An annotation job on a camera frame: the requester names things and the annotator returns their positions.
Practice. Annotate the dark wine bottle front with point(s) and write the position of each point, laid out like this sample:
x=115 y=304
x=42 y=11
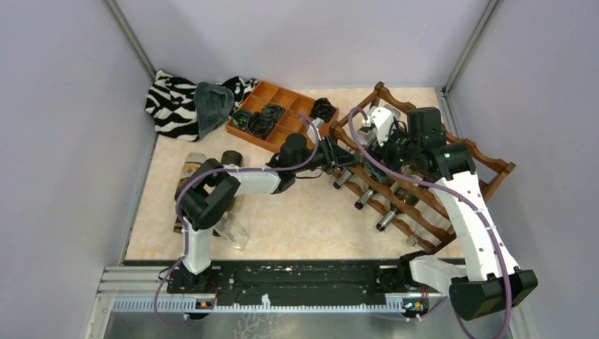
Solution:
x=369 y=194

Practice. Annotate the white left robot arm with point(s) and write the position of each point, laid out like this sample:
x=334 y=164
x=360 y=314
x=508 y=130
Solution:
x=203 y=200

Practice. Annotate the dark wine bottle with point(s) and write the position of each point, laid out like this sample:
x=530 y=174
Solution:
x=231 y=158
x=369 y=194
x=342 y=179

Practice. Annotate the wooden wine rack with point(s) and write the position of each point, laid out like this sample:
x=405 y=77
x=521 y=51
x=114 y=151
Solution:
x=424 y=168

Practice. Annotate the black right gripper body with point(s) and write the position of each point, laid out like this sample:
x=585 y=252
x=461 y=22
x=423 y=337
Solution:
x=395 y=152

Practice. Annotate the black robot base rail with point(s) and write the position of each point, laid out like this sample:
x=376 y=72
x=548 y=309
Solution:
x=372 y=286

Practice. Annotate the dark wine bottle back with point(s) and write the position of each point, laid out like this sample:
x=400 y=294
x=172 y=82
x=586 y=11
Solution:
x=342 y=179

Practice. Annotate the clear liquor bottle gold label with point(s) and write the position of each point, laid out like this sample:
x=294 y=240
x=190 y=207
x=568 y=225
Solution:
x=192 y=163

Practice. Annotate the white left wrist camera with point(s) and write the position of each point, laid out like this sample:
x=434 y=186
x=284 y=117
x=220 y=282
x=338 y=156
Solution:
x=313 y=129

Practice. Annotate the clear bottle black cap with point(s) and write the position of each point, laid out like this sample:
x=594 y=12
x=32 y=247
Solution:
x=366 y=138

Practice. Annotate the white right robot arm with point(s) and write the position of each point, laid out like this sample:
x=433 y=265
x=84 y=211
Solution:
x=490 y=280

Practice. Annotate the black rolled item right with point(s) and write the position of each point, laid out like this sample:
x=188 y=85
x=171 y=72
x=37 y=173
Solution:
x=322 y=109

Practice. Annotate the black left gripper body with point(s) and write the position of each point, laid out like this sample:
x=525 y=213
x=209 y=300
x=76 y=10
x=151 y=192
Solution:
x=326 y=158

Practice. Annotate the dark wine bottle lying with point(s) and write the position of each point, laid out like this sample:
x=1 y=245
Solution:
x=231 y=158

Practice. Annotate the small clear glass bottle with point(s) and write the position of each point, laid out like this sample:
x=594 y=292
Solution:
x=230 y=229

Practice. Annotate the orange wooden compartment tray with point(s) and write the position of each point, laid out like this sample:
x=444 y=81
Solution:
x=283 y=106

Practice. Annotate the zebra striped cloth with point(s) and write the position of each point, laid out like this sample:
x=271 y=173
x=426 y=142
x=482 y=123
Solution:
x=170 y=102

